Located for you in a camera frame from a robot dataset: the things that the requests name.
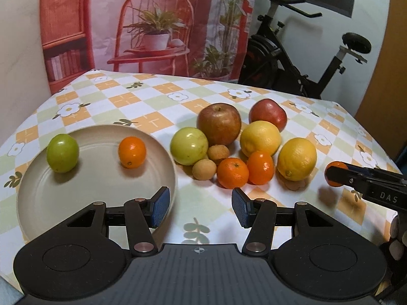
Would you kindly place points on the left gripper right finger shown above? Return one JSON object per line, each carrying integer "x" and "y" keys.
{"x": 260, "y": 217}

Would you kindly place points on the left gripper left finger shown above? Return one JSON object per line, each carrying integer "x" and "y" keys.
{"x": 140, "y": 216}

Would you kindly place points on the mandarin orange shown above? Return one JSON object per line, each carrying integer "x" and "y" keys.
{"x": 335, "y": 172}
{"x": 132, "y": 152}
{"x": 232, "y": 173}
{"x": 261, "y": 167}

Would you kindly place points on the yellow lemon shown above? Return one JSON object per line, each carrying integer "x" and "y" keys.
{"x": 297, "y": 159}
{"x": 260, "y": 135}

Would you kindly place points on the brown longan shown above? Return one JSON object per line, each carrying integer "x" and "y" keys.
{"x": 204, "y": 169}
{"x": 217, "y": 153}

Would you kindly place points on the green apple front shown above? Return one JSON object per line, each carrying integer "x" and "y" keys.
{"x": 62, "y": 153}

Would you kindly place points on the green apple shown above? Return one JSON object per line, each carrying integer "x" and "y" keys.
{"x": 62, "y": 153}
{"x": 188, "y": 145}

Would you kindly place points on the bright red apple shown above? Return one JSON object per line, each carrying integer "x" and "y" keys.
{"x": 268, "y": 110}

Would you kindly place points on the gloved right hand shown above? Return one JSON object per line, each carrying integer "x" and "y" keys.
{"x": 394, "y": 245}

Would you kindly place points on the green apple near plate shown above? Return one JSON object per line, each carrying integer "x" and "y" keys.
{"x": 188, "y": 145}

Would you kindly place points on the brownish red apple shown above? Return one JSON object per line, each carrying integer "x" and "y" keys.
{"x": 220, "y": 122}

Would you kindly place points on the black exercise bike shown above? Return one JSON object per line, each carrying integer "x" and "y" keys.
{"x": 269, "y": 64}

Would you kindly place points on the pink printed backdrop cloth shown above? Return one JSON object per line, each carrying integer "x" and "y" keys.
{"x": 191, "y": 38}

